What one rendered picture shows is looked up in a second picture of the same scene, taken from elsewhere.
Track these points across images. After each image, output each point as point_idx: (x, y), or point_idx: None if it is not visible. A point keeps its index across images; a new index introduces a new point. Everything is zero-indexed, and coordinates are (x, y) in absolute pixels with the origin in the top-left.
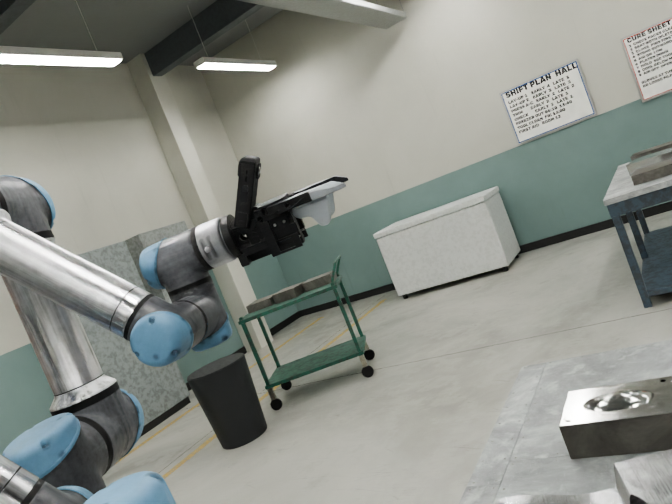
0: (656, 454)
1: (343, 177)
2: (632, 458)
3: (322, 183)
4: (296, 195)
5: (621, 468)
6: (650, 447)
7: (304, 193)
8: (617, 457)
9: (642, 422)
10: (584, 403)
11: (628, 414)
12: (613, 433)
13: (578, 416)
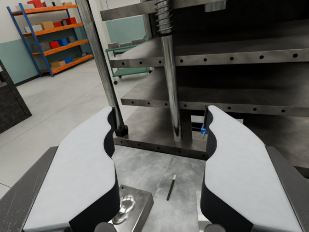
0: (198, 203)
1: (115, 108)
2: (148, 223)
3: (111, 131)
4: (261, 181)
5: (204, 218)
6: (148, 213)
7: (279, 153)
8: (144, 229)
9: (146, 205)
10: (112, 223)
11: (140, 207)
12: (140, 221)
13: (124, 229)
